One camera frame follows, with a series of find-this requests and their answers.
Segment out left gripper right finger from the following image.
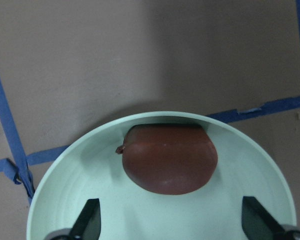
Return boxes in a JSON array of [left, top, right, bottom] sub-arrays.
[[241, 196, 286, 240]]

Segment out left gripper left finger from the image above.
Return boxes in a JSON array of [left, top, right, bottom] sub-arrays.
[[69, 198, 101, 240]]

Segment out light green bowl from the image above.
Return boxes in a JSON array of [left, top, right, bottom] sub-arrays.
[[26, 111, 297, 240]]

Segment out brown bun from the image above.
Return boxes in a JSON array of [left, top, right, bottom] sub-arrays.
[[116, 123, 218, 195]]

